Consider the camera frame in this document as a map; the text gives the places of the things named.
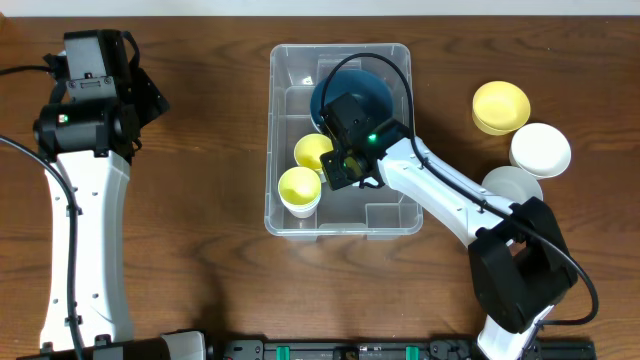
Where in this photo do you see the dark blue bowl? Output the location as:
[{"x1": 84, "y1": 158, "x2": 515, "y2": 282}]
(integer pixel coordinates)
[{"x1": 325, "y1": 69, "x2": 394, "y2": 122}]

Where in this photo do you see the yellow cup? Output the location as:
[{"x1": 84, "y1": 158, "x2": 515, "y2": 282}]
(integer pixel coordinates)
[
  {"x1": 294, "y1": 133, "x2": 333, "y2": 173},
  {"x1": 278, "y1": 166, "x2": 322, "y2": 206}
]

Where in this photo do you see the grey small bowl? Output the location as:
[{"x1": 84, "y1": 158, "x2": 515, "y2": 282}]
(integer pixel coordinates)
[{"x1": 482, "y1": 166, "x2": 543, "y2": 203}]

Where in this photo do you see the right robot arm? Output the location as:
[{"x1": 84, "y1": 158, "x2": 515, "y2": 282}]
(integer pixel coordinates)
[{"x1": 318, "y1": 93, "x2": 580, "y2": 359}]

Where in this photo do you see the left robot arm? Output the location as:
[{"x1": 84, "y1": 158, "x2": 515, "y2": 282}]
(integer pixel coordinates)
[{"x1": 33, "y1": 30, "x2": 207, "y2": 359}]

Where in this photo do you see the clear plastic storage bin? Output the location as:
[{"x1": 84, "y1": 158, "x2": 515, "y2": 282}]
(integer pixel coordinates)
[{"x1": 264, "y1": 43, "x2": 423, "y2": 241}]

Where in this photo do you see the yellow small bowl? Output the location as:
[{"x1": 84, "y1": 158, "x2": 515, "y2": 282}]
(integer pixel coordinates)
[{"x1": 472, "y1": 81, "x2": 531, "y2": 136}]

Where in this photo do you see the white small bowl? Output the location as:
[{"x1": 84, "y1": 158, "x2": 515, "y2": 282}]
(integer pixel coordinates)
[{"x1": 509, "y1": 123, "x2": 572, "y2": 179}]

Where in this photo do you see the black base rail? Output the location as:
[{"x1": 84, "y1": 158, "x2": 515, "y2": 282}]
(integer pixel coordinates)
[{"x1": 219, "y1": 335, "x2": 596, "y2": 360}]

